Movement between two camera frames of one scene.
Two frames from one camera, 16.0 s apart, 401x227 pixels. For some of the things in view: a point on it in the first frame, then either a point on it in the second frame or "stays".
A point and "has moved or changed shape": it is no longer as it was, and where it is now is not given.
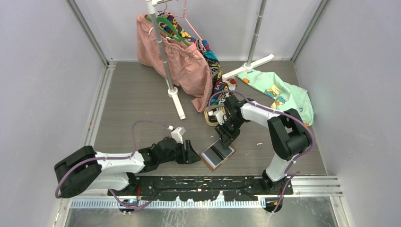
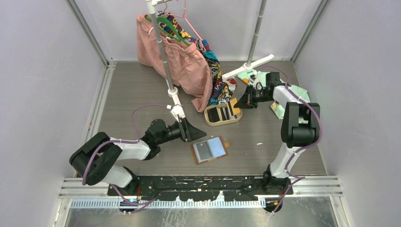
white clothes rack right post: [249, 65] stays
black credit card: [215, 154] to [203, 150]
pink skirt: [189, 68] stays
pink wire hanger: [184, 17] stays
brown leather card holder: [215, 154] has moved or changed shape
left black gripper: [188, 156] to [187, 132]
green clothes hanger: [179, 37] stays
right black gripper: [227, 136] to [247, 101]
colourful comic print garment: [222, 83] stays
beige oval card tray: [210, 117] stays
